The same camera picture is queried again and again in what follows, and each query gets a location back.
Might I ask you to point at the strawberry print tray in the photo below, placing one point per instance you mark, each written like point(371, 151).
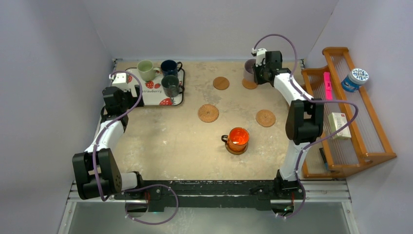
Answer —
point(153, 91)

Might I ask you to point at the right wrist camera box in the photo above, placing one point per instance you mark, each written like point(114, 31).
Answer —
point(260, 56)

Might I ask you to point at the dark brown wooden coaster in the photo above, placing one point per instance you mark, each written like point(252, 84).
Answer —
point(236, 152)

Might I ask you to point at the white card box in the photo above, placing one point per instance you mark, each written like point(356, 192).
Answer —
point(336, 121)

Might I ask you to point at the dark green mug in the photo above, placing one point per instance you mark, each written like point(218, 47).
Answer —
point(171, 86)

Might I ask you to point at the navy blue mug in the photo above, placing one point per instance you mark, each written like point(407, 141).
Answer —
point(171, 67)

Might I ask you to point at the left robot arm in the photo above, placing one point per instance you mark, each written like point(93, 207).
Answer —
point(95, 169)

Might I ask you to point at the blue jar white lid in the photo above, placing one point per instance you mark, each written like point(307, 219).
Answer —
point(354, 80)

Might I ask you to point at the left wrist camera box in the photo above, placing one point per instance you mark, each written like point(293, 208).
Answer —
point(121, 81)

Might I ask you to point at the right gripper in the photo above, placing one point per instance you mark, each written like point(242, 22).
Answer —
point(258, 80)

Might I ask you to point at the purple mug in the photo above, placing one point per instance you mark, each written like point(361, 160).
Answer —
point(249, 70)

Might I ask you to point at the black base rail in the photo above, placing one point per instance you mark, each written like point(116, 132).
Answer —
point(262, 195)

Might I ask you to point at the light wooden coaster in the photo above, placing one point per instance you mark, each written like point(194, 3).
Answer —
point(221, 83)
point(249, 84)

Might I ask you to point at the pale green mug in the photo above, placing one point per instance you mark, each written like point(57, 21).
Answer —
point(148, 71)

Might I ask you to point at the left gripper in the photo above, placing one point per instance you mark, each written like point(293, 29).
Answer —
point(133, 100)

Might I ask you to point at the wooden tiered rack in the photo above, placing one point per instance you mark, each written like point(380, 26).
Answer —
point(368, 145)

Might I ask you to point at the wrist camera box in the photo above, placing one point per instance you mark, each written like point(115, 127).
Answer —
point(260, 56)
point(121, 81)

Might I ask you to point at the small dark blue object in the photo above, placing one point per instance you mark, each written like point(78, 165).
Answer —
point(324, 159)

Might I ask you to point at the pink marker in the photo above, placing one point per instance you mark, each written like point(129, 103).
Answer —
point(328, 86)

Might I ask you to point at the orange mug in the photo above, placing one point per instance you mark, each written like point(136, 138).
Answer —
point(236, 139)

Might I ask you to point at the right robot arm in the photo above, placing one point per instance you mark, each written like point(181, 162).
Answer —
point(304, 123)

